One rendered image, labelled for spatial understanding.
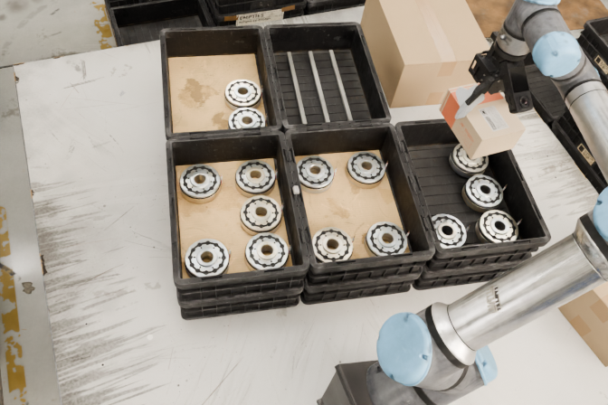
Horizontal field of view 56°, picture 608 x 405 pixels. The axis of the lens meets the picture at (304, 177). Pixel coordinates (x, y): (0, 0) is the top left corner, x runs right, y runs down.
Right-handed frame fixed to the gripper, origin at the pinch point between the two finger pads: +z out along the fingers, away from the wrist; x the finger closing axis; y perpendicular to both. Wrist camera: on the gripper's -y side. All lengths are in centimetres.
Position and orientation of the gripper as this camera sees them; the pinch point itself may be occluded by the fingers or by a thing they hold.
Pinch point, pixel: (483, 115)
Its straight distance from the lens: 142.7
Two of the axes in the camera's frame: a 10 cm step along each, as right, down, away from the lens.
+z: -1.1, 5.7, 8.2
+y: -3.5, -7.9, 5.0
